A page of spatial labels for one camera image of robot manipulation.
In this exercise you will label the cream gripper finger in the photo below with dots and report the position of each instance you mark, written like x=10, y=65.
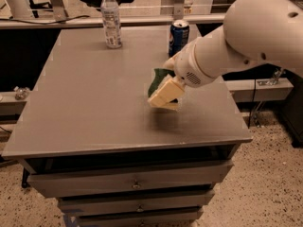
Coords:
x=169, y=64
x=169, y=89

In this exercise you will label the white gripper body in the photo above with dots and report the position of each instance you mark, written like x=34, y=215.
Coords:
x=189, y=66

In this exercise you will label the green and yellow sponge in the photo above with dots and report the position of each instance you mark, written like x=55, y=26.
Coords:
x=159, y=75

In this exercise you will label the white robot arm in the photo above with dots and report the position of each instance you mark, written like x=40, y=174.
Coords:
x=253, y=33

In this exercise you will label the blue pepsi can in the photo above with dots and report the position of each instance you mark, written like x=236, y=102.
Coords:
x=178, y=36

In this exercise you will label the clear plastic water bottle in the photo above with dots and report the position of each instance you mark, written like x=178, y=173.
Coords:
x=111, y=23

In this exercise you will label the grey top drawer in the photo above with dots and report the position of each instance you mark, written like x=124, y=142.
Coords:
x=117, y=180

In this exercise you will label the grey drawer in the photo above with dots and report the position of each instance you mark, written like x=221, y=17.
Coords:
x=137, y=203
x=132, y=219
x=117, y=180

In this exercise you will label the grey drawer cabinet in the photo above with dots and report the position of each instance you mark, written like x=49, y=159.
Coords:
x=89, y=111

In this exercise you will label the grey middle drawer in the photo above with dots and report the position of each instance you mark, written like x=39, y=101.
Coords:
x=137, y=203

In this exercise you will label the grey bottom drawer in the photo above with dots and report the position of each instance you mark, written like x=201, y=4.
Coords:
x=132, y=219

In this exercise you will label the small shiny metal object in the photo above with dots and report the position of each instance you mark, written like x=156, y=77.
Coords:
x=21, y=93

